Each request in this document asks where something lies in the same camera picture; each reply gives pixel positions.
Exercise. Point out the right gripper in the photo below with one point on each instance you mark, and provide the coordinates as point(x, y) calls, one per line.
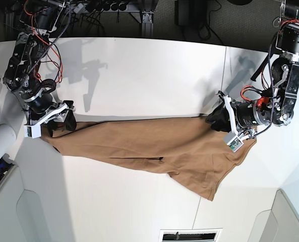
point(41, 105)

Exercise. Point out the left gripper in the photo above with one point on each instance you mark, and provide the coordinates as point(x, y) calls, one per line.
point(241, 117)

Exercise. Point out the tan brown t-shirt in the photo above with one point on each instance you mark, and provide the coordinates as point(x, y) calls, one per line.
point(185, 148)

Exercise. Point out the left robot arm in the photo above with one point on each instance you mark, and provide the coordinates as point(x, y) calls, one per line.
point(273, 104)

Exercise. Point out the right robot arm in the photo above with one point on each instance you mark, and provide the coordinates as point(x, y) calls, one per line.
point(37, 20)

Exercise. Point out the grey padded panel left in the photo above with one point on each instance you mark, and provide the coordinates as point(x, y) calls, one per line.
point(21, 214)

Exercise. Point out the grey padded panel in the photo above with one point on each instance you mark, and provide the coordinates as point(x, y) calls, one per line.
point(280, 223)
point(21, 214)

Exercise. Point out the white vent grille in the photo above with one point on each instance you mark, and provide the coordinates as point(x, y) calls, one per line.
point(190, 235)

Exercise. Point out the grey padded panel right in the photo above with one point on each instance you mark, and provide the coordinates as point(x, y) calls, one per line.
point(280, 223)

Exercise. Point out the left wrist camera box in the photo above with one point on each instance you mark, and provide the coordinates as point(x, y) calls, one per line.
point(233, 141)

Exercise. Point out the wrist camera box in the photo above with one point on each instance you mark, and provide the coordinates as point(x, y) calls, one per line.
point(32, 131)
point(233, 141)

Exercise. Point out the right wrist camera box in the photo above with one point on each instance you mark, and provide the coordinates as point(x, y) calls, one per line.
point(32, 131)

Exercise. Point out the aluminium frame post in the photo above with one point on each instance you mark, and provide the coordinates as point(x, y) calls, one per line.
point(146, 22)

